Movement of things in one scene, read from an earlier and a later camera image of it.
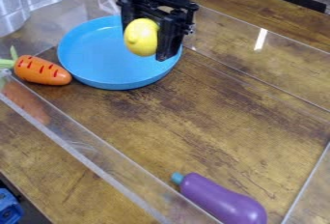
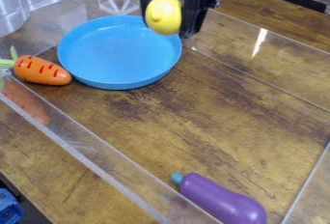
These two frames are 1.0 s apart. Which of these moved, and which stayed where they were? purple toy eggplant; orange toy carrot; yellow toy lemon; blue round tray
Moved: yellow toy lemon
Stayed: purple toy eggplant; blue round tray; orange toy carrot
